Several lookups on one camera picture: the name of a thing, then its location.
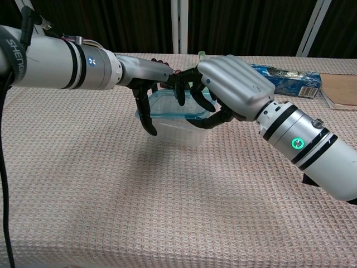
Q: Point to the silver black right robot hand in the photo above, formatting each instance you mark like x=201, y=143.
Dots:
x=237, y=83

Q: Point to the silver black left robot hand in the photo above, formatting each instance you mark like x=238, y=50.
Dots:
x=142, y=69

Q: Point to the clear container blue rim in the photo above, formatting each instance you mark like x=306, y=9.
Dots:
x=167, y=107

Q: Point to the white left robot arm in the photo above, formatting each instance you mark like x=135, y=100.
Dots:
x=55, y=64

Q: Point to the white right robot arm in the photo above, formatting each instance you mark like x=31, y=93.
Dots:
x=306, y=139

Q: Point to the blue cling wrap box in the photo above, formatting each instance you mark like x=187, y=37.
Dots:
x=295, y=81

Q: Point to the dark red grape bunch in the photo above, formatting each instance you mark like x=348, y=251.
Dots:
x=160, y=62

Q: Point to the green plastic dustpan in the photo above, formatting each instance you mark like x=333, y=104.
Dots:
x=202, y=55

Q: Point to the brown cardboard sheet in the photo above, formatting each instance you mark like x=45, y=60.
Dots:
x=341, y=89

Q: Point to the beige waffle-weave tablecloth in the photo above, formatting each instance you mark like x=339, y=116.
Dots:
x=139, y=195

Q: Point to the white metal frame post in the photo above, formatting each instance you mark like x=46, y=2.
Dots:
x=313, y=28
x=21, y=4
x=180, y=25

